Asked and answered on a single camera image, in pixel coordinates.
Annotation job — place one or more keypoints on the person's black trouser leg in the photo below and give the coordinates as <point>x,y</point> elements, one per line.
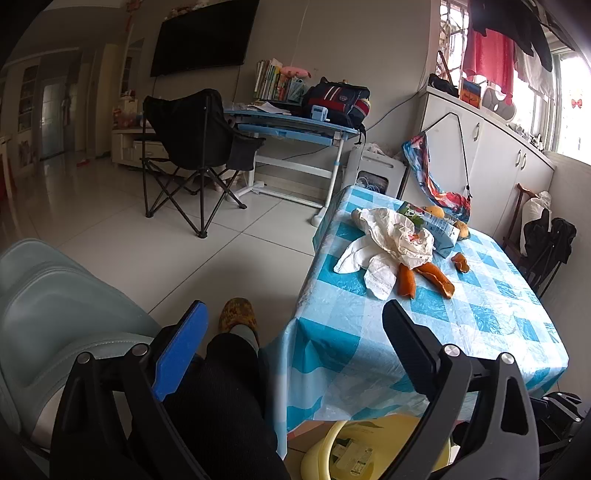
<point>222,408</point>

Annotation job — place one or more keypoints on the yellow patterned slipper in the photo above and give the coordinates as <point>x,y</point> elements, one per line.
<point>237,312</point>

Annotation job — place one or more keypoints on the milk carton box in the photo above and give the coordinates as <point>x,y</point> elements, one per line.
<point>445,234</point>

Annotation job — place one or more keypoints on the small orange peel chunk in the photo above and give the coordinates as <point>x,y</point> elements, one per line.
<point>460,262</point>

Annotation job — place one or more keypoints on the white plastic bag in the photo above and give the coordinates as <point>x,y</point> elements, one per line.
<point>397,235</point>

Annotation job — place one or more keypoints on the yellow plastic trash bin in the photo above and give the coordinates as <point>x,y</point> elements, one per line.
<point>358,449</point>

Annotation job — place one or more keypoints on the orange peel piece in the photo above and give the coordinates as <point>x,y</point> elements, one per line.
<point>406,282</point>

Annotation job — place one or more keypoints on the red hanging garment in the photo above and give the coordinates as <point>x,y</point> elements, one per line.
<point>492,56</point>

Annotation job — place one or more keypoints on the blue study desk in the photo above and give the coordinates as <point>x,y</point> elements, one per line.
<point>288,127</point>

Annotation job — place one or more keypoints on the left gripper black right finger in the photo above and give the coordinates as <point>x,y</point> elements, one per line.
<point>416,346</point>

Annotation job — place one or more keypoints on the black clothes on chair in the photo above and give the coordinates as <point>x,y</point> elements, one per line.
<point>548,243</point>

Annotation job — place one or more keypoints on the dark striped backpack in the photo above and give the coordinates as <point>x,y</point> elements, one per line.
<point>347,105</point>

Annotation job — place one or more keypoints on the yellow mango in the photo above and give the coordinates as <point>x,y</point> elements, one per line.
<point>435,211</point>

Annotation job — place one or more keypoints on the black wall television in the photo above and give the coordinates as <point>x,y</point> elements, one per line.
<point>214,36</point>

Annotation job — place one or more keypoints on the round brown bun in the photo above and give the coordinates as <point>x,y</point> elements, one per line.
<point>463,229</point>

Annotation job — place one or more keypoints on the row of books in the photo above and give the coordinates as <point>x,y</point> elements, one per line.
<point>278,83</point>

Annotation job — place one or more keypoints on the long orange peel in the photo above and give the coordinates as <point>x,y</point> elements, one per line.
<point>437,278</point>

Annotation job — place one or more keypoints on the black folding camp chair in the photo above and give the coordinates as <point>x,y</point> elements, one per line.
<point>194,155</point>

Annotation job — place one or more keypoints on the white paper towel sheet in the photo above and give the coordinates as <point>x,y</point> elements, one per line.
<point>381,268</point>

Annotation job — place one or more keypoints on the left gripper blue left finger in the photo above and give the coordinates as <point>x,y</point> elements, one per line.
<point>178,352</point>

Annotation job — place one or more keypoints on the white storage cabinet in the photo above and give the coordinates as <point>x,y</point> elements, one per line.
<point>470,152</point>

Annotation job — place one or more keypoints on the white plastic stool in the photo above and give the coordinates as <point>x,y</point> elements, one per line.
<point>374,171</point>

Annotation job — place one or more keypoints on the blue checkered tablecloth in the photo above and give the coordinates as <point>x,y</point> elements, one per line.
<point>333,361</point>

